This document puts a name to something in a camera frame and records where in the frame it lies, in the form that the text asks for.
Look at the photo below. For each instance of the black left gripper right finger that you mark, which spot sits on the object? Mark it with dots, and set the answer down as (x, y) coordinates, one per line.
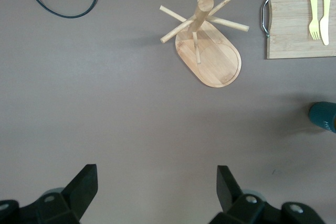
(231, 195)

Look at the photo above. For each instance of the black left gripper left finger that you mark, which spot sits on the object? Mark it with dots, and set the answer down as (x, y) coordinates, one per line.
(78, 190)

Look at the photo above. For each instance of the dark teal cup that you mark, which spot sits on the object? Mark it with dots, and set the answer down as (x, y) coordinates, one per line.
(324, 116)

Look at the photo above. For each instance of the wooden cup rack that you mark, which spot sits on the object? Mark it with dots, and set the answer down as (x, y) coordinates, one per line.
(212, 61)

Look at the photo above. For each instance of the wooden cutting board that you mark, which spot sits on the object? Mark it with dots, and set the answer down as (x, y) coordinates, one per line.
(291, 24)

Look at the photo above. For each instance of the yellow plastic knife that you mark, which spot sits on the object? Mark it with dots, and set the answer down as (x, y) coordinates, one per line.
(326, 19)

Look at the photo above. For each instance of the yellow plastic fork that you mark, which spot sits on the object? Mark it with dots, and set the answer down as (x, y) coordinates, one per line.
(313, 6)

